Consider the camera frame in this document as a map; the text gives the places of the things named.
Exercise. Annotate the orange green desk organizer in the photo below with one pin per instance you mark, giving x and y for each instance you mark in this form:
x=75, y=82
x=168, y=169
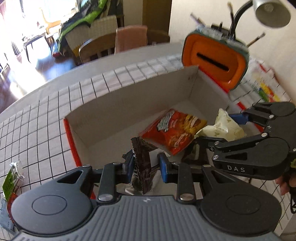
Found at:
x=208, y=44

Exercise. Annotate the red floor toy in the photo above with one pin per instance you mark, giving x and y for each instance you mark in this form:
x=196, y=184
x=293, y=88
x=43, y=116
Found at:
x=55, y=53

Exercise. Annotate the colourful printed plastic bag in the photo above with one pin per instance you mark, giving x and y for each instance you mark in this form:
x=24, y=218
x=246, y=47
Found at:
x=266, y=90

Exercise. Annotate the pale yellow snack packet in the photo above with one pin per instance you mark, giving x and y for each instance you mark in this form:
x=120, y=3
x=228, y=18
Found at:
x=222, y=129

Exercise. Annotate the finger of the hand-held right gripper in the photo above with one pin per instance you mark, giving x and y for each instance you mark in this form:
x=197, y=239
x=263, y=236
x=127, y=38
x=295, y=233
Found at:
x=231, y=144
x=240, y=117

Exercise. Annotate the red cardboard box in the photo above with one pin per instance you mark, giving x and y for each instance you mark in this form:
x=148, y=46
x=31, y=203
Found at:
x=138, y=92

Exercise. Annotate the green black jacket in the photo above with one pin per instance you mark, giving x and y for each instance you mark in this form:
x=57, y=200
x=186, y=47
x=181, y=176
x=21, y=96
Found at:
x=92, y=16

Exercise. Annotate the grey gooseneck desk lamp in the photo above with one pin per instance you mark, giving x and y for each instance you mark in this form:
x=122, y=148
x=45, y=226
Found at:
x=272, y=14

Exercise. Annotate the red orange snack packet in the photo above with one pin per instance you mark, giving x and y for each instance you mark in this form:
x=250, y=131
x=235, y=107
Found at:
x=173, y=134

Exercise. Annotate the white pen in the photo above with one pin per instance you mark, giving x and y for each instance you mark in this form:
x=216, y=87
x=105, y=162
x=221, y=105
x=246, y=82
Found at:
x=197, y=19

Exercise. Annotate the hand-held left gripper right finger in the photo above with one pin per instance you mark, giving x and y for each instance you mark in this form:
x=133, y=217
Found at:
x=164, y=169

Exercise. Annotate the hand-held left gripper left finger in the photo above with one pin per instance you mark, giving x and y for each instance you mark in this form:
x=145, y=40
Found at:
x=128, y=169

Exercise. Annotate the person's right hand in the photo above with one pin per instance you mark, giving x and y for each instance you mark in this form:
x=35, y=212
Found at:
x=284, y=185

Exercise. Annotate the pink towel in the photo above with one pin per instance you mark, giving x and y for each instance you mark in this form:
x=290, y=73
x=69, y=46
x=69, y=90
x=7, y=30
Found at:
x=131, y=39

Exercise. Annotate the dark coffee table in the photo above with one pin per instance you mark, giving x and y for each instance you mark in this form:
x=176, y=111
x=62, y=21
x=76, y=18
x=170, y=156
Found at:
x=34, y=40

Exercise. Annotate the green snack packet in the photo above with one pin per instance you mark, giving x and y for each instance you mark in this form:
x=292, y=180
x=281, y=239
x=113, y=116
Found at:
x=10, y=183

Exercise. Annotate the cream yellow sofa cover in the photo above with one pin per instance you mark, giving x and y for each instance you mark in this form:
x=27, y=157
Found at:
x=97, y=27

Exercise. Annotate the wooden chair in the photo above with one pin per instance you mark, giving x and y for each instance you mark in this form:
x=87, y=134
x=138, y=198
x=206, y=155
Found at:
x=92, y=48

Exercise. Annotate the short paintbrush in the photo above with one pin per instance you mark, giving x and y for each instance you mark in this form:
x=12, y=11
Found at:
x=256, y=38

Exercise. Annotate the blue grey snack packet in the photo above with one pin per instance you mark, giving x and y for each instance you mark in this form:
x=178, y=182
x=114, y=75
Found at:
x=4, y=215

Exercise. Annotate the black clip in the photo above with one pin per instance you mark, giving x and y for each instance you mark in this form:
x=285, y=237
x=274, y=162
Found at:
x=217, y=26

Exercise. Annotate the long paintbrush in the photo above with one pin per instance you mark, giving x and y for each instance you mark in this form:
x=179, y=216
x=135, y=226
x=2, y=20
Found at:
x=231, y=16

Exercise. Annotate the white checked tablecloth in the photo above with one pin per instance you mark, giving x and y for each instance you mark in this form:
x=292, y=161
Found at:
x=46, y=115

